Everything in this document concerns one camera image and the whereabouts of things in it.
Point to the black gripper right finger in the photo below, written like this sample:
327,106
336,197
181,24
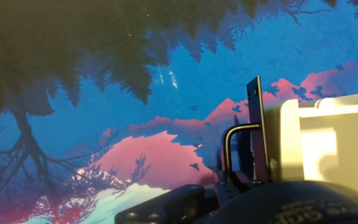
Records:
225,191

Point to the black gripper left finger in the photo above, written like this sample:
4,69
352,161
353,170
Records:
166,205

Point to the printed forest landscape mat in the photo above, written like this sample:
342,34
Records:
197,77

